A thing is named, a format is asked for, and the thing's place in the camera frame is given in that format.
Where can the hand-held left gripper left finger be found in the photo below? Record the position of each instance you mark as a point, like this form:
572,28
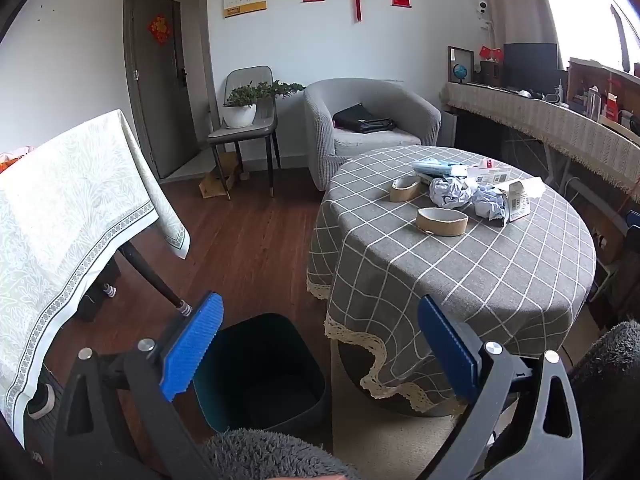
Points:
192,345

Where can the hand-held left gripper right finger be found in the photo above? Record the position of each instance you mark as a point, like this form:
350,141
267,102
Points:
447,355

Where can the dark teal trash bin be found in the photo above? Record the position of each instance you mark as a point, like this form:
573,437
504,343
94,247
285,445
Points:
260,360

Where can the brown tape roll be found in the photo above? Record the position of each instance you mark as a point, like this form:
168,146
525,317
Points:
400,194
445,227

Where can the torn white card package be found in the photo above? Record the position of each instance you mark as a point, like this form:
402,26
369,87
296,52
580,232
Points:
489,171

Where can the round table with grey cloth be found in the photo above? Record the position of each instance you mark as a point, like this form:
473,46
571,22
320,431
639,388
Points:
450,280

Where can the black table leg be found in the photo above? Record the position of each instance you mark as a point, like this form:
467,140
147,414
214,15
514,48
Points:
150,275

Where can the beige floor rug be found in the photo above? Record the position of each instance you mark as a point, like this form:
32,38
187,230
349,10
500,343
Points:
380,440

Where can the crumpled white paper ball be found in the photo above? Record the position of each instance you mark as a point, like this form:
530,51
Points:
487,206
447,192

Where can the white round device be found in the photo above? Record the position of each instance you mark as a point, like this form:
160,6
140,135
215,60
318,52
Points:
41,400

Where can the cardboard box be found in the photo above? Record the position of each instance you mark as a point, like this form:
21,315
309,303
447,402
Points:
215,185

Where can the grey fleece clothing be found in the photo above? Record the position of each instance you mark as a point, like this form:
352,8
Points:
610,385

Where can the small white carton box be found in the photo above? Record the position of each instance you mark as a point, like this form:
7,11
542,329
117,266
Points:
520,202

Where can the pale green patterned tablecloth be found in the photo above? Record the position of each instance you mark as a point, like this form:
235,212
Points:
65,210

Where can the blue cartoon tissue pack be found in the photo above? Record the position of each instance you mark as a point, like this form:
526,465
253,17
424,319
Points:
432,165

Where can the grey dining chair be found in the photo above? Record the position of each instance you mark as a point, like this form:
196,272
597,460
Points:
245,132

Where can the potted plant in white pot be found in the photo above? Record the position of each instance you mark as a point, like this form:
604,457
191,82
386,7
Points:
239,115

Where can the brown door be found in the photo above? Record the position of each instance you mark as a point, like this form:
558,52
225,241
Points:
155,100

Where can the black handbag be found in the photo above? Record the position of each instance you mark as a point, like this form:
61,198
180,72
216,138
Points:
362,120

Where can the grey armchair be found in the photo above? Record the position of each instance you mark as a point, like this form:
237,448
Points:
320,125

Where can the beige fringed desk cloth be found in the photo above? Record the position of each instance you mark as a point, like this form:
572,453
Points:
550,120

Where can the small blue globe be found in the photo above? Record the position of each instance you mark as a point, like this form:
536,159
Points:
461,72

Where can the dark wooden box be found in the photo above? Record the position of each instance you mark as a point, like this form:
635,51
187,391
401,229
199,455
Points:
491,72

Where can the black monitor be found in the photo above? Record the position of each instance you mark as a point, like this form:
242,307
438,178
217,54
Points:
530,65

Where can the small red flags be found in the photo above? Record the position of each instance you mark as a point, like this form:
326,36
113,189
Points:
490,53

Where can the red door decoration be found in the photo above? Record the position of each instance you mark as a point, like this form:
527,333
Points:
159,30

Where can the wooden desktop shelf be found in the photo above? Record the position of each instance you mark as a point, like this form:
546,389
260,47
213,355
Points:
600,75

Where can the window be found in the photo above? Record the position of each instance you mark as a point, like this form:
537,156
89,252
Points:
590,10

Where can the wooden picture frame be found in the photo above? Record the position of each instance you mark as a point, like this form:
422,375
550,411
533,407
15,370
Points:
451,60

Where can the white wall camera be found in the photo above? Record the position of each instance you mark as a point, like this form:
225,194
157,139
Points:
482,8

